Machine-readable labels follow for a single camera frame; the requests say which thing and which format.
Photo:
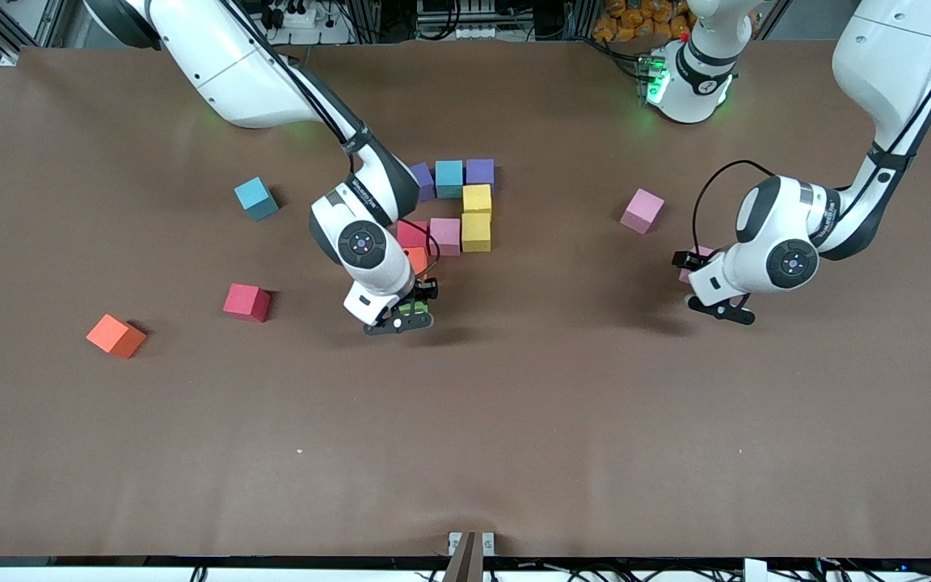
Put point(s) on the light pink foam cube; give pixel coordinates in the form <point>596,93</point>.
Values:
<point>684,276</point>

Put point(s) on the green foam cube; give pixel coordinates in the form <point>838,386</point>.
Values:
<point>415,308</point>

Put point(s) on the orange foam cube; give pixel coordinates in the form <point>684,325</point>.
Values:
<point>417,260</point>
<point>114,333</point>

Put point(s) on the notched pink foam cube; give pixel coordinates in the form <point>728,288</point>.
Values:
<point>445,236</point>

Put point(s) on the red foam cube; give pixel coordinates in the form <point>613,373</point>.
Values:
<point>244,299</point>
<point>411,233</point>

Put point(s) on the dusky pink foam cube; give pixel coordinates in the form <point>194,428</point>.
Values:
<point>642,210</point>

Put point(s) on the yellow foam cube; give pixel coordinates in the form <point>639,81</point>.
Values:
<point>476,232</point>
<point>478,198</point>

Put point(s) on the purple foam cube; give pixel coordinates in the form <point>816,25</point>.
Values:
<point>425,182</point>
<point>480,172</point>

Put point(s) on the blue foam cube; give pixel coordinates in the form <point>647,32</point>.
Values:
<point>449,178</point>
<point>254,194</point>

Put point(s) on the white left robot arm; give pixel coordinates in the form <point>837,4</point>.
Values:
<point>894,56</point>

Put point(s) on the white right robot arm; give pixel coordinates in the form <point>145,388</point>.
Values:
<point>247,73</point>

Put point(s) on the table cover sheet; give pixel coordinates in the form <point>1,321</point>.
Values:
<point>465,453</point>

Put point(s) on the bag of orange items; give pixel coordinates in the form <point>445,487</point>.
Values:
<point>635,20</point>

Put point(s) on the white electrical box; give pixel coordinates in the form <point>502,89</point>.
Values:
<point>478,31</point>

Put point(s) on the white power strip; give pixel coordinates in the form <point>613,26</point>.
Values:
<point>312,36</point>

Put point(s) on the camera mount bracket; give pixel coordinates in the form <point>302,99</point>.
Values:
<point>465,566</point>

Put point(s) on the aluminium frame profile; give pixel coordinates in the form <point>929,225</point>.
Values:
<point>8,56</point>

